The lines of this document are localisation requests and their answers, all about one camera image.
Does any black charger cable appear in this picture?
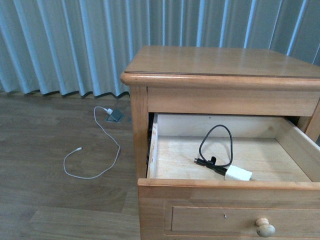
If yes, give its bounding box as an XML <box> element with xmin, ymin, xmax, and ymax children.
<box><xmin>193</xmin><ymin>124</ymin><xmax>234</xmax><ymax>177</ymax></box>

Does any wooden drawer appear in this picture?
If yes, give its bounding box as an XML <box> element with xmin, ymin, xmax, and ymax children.
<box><xmin>138</xmin><ymin>113</ymin><xmax>320</xmax><ymax>240</ymax></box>

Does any white charger adapter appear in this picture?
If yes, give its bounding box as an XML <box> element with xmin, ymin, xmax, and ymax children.
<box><xmin>224</xmin><ymin>165</ymin><xmax>253</xmax><ymax>181</ymax></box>

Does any drawer round knob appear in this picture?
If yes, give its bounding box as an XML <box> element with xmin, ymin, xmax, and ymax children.
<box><xmin>255</xmin><ymin>218</ymin><xmax>276</xmax><ymax>238</ymax></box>

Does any grey floor socket box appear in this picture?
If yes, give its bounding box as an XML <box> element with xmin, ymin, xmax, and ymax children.
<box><xmin>105</xmin><ymin>109</ymin><xmax>125</xmax><ymax>123</ymax></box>

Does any white plug in floor socket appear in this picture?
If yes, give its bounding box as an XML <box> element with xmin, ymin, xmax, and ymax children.
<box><xmin>106</xmin><ymin>108</ymin><xmax>113</xmax><ymax>115</ymax></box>

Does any wooden nightstand cabinet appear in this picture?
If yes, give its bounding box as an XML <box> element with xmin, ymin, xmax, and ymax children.
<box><xmin>120</xmin><ymin>45</ymin><xmax>320</xmax><ymax>178</ymax></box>

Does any grey pleated curtain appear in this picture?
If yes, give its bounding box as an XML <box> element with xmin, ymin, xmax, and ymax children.
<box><xmin>0</xmin><ymin>0</ymin><xmax>320</xmax><ymax>96</ymax></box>

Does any white cable on floor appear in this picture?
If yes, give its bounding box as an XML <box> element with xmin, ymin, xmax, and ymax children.
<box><xmin>63</xmin><ymin>106</ymin><xmax>121</xmax><ymax>180</ymax></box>

